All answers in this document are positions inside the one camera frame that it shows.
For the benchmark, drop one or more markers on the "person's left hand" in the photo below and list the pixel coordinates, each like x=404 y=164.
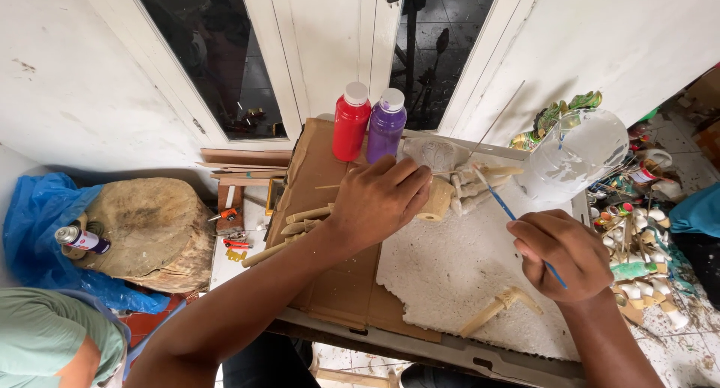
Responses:
x=377 y=205

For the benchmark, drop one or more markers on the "person's right hand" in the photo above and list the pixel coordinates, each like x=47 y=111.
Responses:
x=568 y=258

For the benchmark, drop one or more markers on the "person's right fingers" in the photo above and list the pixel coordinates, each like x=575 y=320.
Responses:
x=531 y=233

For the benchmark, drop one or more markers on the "person's left fingers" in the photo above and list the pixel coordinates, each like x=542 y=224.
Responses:
x=408 y=183

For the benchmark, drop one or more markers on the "bare wooden puppet cylinder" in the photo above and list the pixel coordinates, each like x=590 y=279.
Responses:
x=437 y=202

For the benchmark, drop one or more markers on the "white carved foam block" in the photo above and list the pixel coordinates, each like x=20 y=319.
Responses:
x=436 y=153

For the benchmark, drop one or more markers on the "purple paint bottle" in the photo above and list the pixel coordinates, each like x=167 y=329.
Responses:
x=386 y=128

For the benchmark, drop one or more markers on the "red paint bottle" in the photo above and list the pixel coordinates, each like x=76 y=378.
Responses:
x=350 y=123

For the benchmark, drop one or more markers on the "bare wooden angled puppet piece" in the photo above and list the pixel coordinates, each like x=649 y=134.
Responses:
x=498 y=309

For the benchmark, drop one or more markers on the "white styrofoam sheet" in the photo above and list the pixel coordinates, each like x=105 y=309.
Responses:
x=450 y=264

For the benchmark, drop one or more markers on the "clear plastic water container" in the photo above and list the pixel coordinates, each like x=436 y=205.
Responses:
x=574 y=154

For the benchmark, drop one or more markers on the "white flat slat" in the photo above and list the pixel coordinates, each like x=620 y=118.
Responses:
x=495 y=149

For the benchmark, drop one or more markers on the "heap of puppet parts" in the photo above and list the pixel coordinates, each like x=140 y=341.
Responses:
x=638 y=242

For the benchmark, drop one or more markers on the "long thin wooden stick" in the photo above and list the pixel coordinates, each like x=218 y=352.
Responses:
x=500 y=113

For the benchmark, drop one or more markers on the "green gold puppet head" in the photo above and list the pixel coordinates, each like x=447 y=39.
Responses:
x=554 y=118

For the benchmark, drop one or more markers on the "brown cardboard sheet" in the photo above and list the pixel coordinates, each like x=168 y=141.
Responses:
x=326 y=287

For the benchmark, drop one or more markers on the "white framed glass door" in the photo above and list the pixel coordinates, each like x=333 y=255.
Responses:
x=433 y=45

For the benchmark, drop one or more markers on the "stack of wooden planks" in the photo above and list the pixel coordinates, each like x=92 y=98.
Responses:
x=247 y=163

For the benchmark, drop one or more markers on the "teal cloth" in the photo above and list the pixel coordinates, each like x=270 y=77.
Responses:
x=697 y=211

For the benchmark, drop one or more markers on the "orange utility cutter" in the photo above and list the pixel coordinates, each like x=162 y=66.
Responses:
x=226 y=214

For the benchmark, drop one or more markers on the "small yellow object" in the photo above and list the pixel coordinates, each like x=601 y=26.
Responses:
x=236 y=255

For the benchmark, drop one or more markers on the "person's dark trousers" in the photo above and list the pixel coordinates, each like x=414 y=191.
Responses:
x=270 y=362

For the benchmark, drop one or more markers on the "white framed glass window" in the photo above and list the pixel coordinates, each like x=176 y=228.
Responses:
x=214 y=56

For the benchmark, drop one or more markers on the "wooden tree stump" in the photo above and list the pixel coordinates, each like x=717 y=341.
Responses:
x=152 y=230

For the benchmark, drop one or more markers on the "spray can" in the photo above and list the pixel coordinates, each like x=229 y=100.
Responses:
x=81 y=240

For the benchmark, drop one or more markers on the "blue plastic bag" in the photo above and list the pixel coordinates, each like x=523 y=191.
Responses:
x=34 y=225

